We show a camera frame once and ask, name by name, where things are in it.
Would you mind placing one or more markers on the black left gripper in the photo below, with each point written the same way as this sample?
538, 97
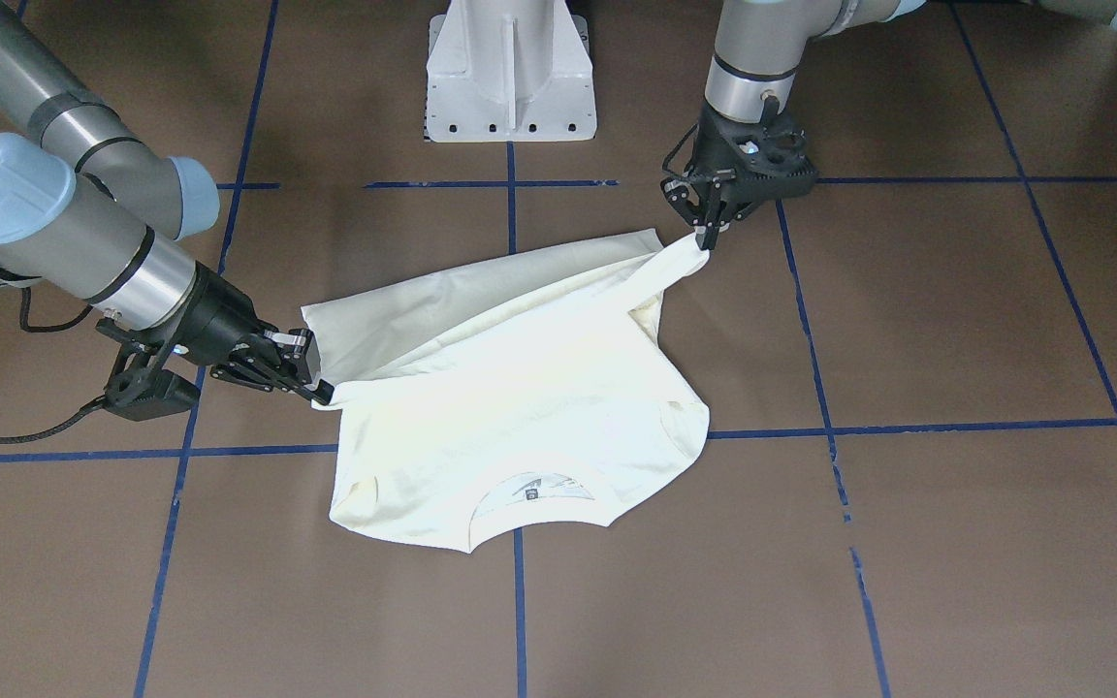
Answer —
711, 154

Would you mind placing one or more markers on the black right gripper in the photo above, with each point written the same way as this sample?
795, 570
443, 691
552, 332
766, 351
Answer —
216, 316

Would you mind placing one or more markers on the cream long-sleeve cat shirt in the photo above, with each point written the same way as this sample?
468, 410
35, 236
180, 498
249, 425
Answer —
526, 389

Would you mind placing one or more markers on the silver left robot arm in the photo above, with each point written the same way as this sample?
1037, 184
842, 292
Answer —
1050, 68

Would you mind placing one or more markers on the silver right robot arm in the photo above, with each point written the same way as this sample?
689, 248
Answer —
90, 208

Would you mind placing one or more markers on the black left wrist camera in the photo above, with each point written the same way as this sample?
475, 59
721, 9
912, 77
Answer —
774, 164

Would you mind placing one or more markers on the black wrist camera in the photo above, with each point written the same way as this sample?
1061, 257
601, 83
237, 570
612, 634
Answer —
774, 164
141, 388

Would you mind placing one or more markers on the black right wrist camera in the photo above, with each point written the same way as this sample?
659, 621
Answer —
141, 388

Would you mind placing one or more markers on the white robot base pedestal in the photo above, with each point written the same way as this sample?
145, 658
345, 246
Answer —
509, 71

